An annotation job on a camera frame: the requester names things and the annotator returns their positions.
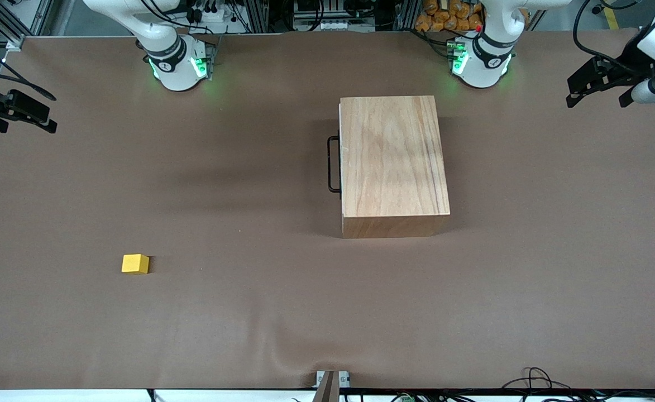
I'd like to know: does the black cable bundle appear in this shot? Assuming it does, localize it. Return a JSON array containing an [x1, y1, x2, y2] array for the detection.
[[500, 367, 576, 402]]

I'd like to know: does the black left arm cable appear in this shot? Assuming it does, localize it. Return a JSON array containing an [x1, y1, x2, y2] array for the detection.
[[573, 0, 643, 74]]

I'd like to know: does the metal table edge bracket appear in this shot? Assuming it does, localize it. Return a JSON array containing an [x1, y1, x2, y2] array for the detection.
[[314, 370, 351, 402]]

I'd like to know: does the orange mesh bag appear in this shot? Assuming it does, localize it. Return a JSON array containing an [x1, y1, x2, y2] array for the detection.
[[415, 0, 485, 32]]

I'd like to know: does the brown table mat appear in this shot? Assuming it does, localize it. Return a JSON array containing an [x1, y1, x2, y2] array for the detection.
[[0, 29, 655, 390]]

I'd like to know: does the yellow block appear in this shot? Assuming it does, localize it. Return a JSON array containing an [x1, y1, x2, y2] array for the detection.
[[121, 254, 150, 275]]

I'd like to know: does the wooden drawer cabinet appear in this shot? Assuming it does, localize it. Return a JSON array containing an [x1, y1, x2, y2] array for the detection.
[[340, 95, 451, 239]]

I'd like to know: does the white power strip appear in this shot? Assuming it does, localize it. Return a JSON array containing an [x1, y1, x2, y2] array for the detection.
[[185, 0, 233, 27]]

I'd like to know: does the aluminium frame post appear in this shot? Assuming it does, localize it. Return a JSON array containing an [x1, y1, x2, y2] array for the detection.
[[242, 0, 270, 33]]

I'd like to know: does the wooden drawer with black handle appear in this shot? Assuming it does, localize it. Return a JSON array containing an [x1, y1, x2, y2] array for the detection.
[[327, 100, 343, 216]]

